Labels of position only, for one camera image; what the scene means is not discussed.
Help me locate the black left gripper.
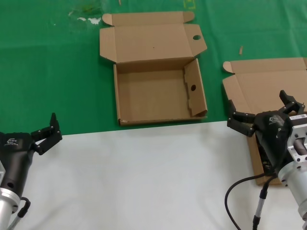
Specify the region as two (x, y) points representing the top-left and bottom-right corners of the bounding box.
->
(0, 112), (63, 196)

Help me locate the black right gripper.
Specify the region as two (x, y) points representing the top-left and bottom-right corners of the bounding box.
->
(226, 90), (307, 173)

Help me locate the cardboard box holding parts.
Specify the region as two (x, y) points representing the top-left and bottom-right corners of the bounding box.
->
(222, 57), (307, 186)

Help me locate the cardboard box with round holes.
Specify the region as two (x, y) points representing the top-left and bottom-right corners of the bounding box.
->
(99, 11), (208, 127)

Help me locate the green table cloth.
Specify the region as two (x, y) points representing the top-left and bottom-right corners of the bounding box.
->
(0, 0), (307, 136)

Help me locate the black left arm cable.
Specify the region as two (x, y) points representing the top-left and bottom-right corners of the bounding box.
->
(7, 196), (32, 230)

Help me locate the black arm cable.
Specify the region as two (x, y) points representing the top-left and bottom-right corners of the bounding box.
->
(7, 196), (32, 230)
(224, 173), (272, 230)

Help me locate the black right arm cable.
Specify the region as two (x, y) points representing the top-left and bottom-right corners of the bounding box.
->
(224, 173), (272, 230)

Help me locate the silver-tipped right arm cable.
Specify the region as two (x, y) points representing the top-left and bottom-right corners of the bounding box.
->
(252, 174), (276, 230)

